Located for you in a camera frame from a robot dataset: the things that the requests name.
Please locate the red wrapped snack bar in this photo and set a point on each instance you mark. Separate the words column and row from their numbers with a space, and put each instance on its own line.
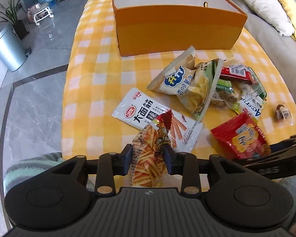
column 236, row 73

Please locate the orange cardboard box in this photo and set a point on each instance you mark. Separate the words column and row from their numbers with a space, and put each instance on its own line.
column 155, row 26

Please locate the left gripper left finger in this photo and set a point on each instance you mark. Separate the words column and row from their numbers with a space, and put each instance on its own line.
column 109, row 165

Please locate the white spicy strip packet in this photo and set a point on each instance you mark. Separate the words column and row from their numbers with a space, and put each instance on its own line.
column 138, row 110

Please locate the white potato chip bag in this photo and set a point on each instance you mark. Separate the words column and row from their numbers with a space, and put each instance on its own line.
column 178, row 75

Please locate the silver pedal trash can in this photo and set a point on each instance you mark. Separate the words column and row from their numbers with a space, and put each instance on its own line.
column 12, row 51

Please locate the orange fries snack bag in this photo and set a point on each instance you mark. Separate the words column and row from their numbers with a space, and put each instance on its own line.
column 147, row 164

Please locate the potted green plant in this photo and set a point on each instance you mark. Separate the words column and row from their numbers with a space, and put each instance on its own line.
column 8, row 14

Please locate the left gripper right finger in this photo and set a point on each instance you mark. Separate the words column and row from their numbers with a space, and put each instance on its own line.
column 183, row 164

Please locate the red snack bag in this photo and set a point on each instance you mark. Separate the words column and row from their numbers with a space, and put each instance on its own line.
column 241, row 138

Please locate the white cushion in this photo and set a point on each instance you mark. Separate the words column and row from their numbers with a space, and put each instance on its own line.
column 273, row 13

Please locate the small wrapped brown candy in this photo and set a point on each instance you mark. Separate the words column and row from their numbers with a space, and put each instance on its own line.
column 282, row 113

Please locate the green striped clothing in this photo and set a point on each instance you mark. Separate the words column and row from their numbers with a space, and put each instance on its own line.
column 28, row 168

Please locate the yellow checkered tablecloth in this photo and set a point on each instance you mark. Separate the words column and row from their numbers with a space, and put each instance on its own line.
column 98, row 78

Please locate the green chip snack bag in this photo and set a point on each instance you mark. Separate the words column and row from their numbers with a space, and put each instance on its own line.
column 200, row 88

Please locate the white green American packet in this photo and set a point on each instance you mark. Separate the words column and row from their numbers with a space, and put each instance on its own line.
column 252, row 97

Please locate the green seaweed snack packet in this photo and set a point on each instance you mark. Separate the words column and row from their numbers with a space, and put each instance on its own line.
column 224, row 95

